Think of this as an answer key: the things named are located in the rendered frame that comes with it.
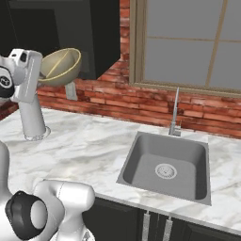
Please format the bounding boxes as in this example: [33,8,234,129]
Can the beige framed window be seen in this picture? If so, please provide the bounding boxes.
[128,0,241,99]

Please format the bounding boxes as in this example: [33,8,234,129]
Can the black cupboard door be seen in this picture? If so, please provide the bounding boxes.
[82,197,159,241]
[156,214,241,241]

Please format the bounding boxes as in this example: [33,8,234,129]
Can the grey sink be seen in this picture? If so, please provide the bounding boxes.
[116,130,212,207]

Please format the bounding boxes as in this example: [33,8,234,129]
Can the silver cupboard handle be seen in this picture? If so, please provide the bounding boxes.
[162,216,174,241]
[141,210,152,241]

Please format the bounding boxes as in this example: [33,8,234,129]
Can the black open wall cabinet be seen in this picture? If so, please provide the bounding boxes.
[0,0,121,81]

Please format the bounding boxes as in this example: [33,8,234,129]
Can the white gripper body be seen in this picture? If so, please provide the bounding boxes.
[10,51,44,104]

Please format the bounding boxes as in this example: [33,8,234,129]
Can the silver tap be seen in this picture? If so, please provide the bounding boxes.
[168,87,183,137]

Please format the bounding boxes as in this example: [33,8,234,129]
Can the beige bowl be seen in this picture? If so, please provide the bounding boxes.
[38,47,83,88]

